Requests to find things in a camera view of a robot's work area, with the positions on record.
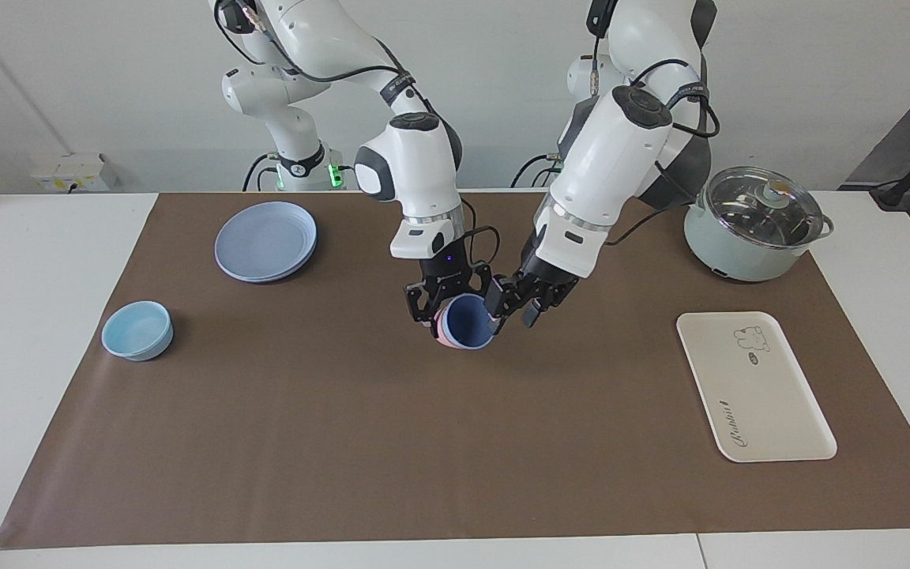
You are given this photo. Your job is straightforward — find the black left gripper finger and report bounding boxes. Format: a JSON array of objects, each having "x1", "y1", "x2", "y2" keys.
[
  {"x1": 483, "y1": 274, "x2": 532, "y2": 335},
  {"x1": 523, "y1": 292, "x2": 555, "y2": 328}
]

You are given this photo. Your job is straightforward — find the pink plastic cup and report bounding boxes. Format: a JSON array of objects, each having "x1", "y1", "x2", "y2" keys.
[{"x1": 433, "y1": 307, "x2": 460, "y2": 349}]

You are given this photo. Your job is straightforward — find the blue plastic cup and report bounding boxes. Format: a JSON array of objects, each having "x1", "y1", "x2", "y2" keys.
[{"x1": 441, "y1": 293, "x2": 498, "y2": 351}]

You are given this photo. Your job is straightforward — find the cream rabbit print tray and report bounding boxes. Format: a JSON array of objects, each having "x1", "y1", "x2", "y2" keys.
[{"x1": 675, "y1": 311, "x2": 838, "y2": 464}]

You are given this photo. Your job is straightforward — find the brown paper table mat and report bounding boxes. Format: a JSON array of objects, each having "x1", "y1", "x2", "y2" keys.
[{"x1": 0, "y1": 190, "x2": 910, "y2": 551}]

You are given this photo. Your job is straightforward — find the pale blue round plate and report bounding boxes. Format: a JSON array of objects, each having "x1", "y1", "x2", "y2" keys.
[{"x1": 214, "y1": 201, "x2": 319, "y2": 285}]

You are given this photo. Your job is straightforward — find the pale green electric pot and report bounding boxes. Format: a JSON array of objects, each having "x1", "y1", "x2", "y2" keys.
[{"x1": 683, "y1": 166, "x2": 835, "y2": 284}]

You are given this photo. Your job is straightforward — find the glass pot lid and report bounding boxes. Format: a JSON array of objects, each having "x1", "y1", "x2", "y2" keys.
[{"x1": 703, "y1": 166, "x2": 825, "y2": 251}]

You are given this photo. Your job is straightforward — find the light blue small bowl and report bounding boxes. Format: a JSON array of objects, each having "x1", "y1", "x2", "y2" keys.
[{"x1": 100, "y1": 300, "x2": 175, "y2": 363}]

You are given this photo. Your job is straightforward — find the white power strip box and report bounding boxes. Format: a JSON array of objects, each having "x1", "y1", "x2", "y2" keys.
[{"x1": 30, "y1": 152, "x2": 121, "y2": 193}]

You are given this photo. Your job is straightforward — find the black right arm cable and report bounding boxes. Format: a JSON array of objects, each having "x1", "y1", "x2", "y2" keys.
[{"x1": 213, "y1": 0, "x2": 503, "y2": 277}]

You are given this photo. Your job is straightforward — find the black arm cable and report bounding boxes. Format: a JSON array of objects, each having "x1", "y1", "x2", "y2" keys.
[
  {"x1": 213, "y1": 0, "x2": 503, "y2": 277},
  {"x1": 588, "y1": 0, "x2": 721, "y2": 247}
]

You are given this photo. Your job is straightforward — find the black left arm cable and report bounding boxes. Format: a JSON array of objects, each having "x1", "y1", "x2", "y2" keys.
[{"x1": 588, "y1": 0, "x2": 721, "y2": 247}]

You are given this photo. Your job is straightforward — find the black base cable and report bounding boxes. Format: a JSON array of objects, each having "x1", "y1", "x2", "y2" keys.
[
  {"x1": 511, "y1": 150, "x2": 565, "y2": 190},
  {"x1": 243, "y1": 153, "x2": 282, "y2": 193}
]

